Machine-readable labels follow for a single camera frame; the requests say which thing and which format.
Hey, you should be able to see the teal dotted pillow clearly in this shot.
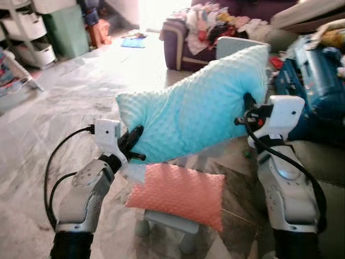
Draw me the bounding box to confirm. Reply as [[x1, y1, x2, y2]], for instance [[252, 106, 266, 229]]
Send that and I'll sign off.
[[116, 45, 270, 164]]

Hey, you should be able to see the orange dotted pillow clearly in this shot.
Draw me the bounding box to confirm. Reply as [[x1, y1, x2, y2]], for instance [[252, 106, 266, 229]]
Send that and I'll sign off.
[[125, 163, 226, 233]]

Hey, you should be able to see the dark green leather sofa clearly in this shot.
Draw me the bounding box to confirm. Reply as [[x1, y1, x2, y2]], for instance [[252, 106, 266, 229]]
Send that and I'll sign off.
[[253, 138, 345, 259]]

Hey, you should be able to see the purple sofa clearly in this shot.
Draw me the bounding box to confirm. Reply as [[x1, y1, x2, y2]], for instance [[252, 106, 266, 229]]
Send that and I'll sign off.
[[160, 0, 302, 72]]

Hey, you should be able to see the small red item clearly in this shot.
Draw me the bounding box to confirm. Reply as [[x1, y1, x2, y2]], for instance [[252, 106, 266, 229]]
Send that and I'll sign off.
[[270, 57, 284, 70]]

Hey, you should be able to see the blue hard suitcase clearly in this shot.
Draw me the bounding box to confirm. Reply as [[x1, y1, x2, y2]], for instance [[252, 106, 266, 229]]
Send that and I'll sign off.
[[274, 35, 345, 146]]

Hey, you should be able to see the pile of colourful clothes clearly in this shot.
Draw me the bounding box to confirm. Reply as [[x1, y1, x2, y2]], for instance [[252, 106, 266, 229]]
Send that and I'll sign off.
[[183, 3, 270, 54]]

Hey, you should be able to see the blue floor mat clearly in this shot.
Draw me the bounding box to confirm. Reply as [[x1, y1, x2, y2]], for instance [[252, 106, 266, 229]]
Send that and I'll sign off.
[[121, 37, 146, 48]]

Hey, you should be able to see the beige mattress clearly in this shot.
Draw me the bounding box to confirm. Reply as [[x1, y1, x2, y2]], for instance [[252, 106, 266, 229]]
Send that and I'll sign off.
[[270, 0, 345, 33]]

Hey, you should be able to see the orange cloth on stool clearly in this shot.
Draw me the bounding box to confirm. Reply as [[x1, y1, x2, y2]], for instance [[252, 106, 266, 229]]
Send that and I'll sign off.
[[88, 19, 113, 48]]

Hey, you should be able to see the green laundry basket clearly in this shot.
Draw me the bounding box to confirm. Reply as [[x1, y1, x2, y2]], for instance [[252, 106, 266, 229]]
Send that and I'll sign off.
[[42, 5, 89, 59]]

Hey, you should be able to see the white drawer shelf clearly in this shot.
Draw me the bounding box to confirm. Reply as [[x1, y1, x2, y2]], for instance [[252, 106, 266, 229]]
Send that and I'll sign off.
[[0, 0, 57, 68]]

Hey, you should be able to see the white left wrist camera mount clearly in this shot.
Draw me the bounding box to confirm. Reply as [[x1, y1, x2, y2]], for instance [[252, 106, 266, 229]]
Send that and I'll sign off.
[[93, 119, 130, 168]]

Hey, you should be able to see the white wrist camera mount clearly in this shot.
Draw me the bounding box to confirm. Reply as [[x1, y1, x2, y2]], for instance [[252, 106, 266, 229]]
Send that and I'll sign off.
[[252, 96, 306, 149], [93, 119, 130, 168]]

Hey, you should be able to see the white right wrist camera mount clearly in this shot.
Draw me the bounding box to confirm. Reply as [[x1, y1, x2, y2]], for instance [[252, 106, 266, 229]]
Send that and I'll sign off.
[[252, 96, 306, 149]]

